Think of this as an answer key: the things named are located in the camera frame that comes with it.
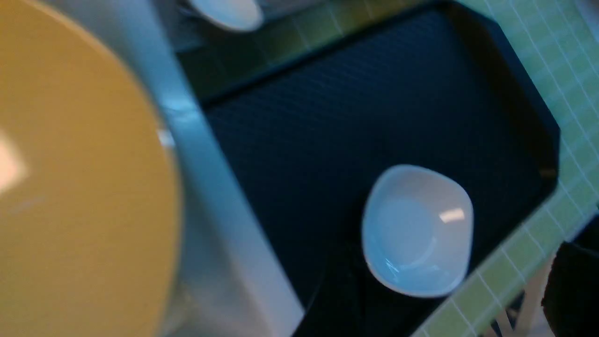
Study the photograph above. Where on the white sauce dish front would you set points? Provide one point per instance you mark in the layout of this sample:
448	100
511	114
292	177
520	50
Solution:
417	231

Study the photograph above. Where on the black serving tray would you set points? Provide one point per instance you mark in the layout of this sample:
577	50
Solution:
437	86

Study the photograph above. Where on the large white plastic tub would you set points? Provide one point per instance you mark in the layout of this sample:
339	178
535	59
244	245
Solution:
230	282

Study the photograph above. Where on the pile of white soup spoons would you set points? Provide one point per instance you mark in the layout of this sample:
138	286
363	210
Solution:
232	15

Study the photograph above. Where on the stack of tan bowls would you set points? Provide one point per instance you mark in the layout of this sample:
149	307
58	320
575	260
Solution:
90	197

